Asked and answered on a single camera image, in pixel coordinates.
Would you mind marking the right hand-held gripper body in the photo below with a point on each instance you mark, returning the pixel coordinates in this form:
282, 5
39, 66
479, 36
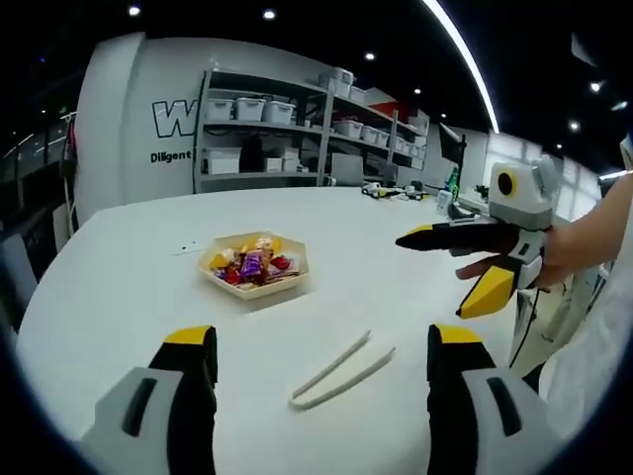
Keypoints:
529, 198

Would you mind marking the white logo column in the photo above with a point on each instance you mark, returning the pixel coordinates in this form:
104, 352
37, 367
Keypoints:
123, 148

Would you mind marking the cream hexagonal container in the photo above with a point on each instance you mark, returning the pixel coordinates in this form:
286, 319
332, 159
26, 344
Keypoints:
257, 292

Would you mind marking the small red food packet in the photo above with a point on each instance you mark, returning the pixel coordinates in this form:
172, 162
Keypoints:
279, 262

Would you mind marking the white food tongs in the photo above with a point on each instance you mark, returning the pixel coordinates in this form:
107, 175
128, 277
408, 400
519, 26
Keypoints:
300, 402

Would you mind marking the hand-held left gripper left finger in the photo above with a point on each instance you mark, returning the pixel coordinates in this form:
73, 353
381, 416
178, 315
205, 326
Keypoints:
193, 386

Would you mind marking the red box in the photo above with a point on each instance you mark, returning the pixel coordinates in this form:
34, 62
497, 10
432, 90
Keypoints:
383, 110

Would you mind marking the green bottle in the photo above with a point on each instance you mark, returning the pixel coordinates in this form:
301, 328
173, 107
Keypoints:
453, 183

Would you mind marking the row of white storage boxes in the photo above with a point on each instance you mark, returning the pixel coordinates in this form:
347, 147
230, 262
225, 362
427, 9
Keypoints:
247, 109

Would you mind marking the yellow pastry food packet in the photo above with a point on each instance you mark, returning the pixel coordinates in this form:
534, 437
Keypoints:
267, 243
217, 260

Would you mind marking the purple pink food packet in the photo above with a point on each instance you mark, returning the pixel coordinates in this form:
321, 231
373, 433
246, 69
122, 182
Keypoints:
252, 262

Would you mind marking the long ceiling light strip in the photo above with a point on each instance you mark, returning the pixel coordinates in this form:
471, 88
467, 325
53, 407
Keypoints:
475, 69

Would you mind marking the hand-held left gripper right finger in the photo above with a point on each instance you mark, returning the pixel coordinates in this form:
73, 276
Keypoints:
455, 396

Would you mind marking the white carton box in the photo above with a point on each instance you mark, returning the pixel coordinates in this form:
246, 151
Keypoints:
222, 162

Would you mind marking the person in white shirt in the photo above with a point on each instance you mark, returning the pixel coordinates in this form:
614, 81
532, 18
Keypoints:
593, 356

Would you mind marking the white yellow small device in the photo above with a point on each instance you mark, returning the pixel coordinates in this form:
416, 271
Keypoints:
375, 189

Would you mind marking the ceiling spot lights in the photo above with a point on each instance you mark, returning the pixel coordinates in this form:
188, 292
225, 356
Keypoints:
268, 14

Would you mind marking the grey panel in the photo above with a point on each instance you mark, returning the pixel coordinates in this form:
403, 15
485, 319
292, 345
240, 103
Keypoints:
348, 170

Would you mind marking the black curved device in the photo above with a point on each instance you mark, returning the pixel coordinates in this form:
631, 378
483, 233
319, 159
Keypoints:
462, 214

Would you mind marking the grey metal shelf rack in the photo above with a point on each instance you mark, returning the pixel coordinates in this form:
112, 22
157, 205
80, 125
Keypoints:
326, 138

